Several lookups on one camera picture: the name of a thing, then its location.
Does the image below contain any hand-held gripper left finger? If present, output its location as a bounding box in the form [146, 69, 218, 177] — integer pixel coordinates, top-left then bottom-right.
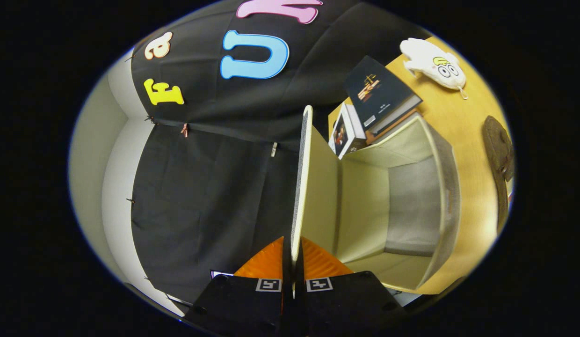
[185, 236, 293, 335]

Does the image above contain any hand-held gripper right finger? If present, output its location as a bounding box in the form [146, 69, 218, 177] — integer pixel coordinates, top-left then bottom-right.
[293, 236, 407, 335]

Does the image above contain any grey fabric storage box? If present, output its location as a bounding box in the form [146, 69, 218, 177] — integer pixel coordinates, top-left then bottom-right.
[290, 105, 461, 295]

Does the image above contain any brown fuzzy slipper shoe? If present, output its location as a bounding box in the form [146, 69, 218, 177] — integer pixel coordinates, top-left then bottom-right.
[482, 116, 515, 234]

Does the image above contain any black backdrop cloth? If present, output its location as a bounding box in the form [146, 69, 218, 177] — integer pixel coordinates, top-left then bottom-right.
[129, 0, 435, 305]

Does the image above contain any white book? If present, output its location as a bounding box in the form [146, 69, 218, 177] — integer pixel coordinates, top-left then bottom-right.
[328, 103, 368, 161]

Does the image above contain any brown book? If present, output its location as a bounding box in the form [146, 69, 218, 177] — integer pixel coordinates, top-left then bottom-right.
[364, 109, 421, 145]

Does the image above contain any dark hardcover book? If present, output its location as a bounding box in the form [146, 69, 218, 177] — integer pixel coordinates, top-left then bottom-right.
[344, 55, 423, 136]

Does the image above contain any white plush toy with eyes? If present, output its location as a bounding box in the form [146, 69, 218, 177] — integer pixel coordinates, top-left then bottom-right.
[399, 37, 468, 100]

